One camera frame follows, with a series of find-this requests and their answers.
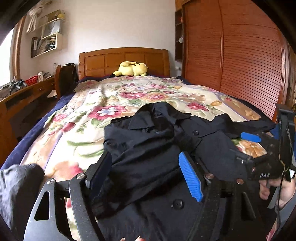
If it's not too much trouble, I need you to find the dark grey folded garment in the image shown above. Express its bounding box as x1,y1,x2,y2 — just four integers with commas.
1,163,44,240

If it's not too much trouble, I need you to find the navy bed sheet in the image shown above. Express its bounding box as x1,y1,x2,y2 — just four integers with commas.
1,74,193,171

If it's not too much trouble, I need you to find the person's right hand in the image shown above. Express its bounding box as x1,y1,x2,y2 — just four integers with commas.
259,178,295,209

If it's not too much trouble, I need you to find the white wall shelf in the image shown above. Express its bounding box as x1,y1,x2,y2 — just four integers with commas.
31,9,65,58

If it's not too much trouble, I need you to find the black trench coat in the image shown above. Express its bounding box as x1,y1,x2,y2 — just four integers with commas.
92,102,274,240

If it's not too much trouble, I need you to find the red basket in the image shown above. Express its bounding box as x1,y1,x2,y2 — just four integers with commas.
25,75,39,86

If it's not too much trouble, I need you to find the tied white curtain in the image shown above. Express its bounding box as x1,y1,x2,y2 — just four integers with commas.
26,0,52,33

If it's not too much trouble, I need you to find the yellow plush toy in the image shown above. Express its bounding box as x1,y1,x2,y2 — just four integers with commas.
112,61,148,77

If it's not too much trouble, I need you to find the wooden bed headboard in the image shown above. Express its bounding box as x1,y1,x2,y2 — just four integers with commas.
78,47,171,80

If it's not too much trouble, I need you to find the floral bed blanket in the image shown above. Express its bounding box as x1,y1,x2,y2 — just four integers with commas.
22,76,270,181

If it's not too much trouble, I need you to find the wooden louvered wardrobe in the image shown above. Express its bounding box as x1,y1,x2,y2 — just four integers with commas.
175,1,295,120

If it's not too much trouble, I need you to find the wooden desk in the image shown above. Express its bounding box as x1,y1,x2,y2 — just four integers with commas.
0,77,55,164

